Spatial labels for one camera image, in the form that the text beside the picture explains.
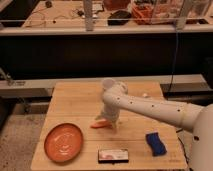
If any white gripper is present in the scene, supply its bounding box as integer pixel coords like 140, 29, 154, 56
95, 109, 120, 129

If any orange pepper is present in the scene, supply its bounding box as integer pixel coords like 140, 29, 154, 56
90, 120, 111, 129

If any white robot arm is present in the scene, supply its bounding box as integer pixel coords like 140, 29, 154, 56
97, 78, 213, 171

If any white ceramic cup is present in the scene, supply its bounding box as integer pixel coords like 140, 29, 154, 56
102, 78, 115, 91

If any black and white box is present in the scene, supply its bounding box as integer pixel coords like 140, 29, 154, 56
98, 149, 129, 163

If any blue sponge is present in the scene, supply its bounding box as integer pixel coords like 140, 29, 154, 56
146, 132, 167, 157

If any orange plate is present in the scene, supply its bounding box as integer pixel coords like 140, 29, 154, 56
44, 123, 83, 163

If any black bag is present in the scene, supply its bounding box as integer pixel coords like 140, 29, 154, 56
107, 10, 131, 26

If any orange basket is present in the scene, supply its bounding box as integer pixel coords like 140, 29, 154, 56
132, 5, 153, 25

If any black floor cable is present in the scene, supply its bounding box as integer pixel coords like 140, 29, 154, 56
175, 128, 191, 171

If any metal frame post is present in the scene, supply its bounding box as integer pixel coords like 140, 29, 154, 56
83, 0, 93, 31

